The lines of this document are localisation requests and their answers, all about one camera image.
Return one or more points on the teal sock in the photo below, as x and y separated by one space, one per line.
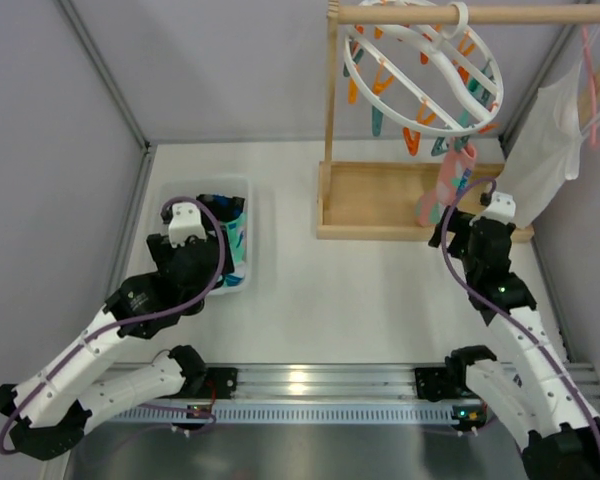
236 233

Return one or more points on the white cloth garment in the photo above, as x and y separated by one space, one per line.
546 153

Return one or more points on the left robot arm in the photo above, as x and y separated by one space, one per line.
52 412

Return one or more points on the wooden clothes rack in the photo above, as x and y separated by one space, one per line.
376 201

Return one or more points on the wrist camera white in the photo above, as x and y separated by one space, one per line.
183 219
502 208

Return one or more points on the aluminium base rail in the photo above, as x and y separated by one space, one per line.
320 382

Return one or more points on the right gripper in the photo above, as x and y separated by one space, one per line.
450 223

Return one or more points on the black sock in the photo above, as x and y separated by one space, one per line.
225 208

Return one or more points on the white round clip hanger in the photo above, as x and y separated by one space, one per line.
430 79

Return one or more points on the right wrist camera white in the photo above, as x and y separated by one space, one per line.
502 208

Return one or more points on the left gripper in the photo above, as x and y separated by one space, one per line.
161 246

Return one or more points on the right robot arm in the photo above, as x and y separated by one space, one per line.
555 428

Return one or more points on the pink sock rear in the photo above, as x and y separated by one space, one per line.
453 175

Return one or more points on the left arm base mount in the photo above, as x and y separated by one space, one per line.
220 383

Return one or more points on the grey slotted cable duct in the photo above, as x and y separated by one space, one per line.
350 414

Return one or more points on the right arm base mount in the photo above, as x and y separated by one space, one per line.
434 384

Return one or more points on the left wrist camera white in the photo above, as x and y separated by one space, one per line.
183 219

